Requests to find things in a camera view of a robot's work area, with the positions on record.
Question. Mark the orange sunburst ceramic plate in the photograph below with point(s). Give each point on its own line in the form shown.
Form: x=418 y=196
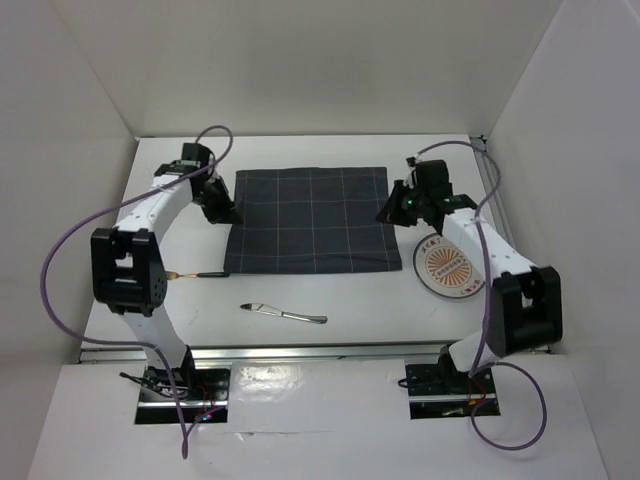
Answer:
x=444 y=270

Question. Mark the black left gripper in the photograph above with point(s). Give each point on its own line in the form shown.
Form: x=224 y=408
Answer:
x=223 y=213

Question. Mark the aluminium rail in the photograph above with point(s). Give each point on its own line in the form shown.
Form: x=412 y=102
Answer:
x=509 y=205
x=320 y=352

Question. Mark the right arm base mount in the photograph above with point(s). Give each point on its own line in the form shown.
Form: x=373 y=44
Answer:
x=436 y=391

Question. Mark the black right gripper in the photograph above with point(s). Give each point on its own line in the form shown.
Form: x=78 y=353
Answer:
x=392 y=213

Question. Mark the silver table knife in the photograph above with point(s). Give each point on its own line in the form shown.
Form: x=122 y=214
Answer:
x=265 y=309

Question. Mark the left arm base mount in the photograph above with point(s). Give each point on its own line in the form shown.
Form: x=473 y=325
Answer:
x=206 y=401

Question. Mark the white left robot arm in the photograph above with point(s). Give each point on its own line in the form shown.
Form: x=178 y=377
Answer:
x=128 y=273

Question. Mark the aluminium front rail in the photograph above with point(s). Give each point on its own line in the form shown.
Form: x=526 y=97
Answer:
x=320 y=352

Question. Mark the dark checked cloth placemat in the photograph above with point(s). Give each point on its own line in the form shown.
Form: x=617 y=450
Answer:
x=302 y=221

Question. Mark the gold fork black handle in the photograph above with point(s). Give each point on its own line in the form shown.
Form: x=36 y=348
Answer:
x=171 y=275

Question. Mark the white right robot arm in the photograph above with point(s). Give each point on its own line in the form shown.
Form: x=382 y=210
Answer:
x=523 y=305

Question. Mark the aluminium right side rail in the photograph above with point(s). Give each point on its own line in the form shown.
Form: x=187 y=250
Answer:
x=509 y=205

